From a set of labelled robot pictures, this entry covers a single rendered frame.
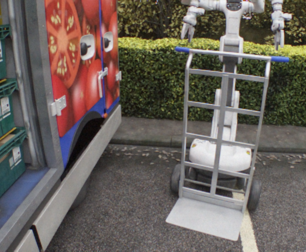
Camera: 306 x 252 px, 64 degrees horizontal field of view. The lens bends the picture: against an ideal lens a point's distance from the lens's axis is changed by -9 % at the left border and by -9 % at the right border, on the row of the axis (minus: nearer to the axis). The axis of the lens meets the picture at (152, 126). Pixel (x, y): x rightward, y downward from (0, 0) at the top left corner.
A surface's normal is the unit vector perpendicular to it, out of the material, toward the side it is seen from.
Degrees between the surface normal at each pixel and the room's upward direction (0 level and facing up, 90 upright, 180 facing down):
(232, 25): 88
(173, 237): 0
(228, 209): 0
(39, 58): 90
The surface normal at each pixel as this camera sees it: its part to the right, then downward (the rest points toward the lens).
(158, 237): 0.00, -0.92
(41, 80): -0.13, 0.39
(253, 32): -0.05, -0.61
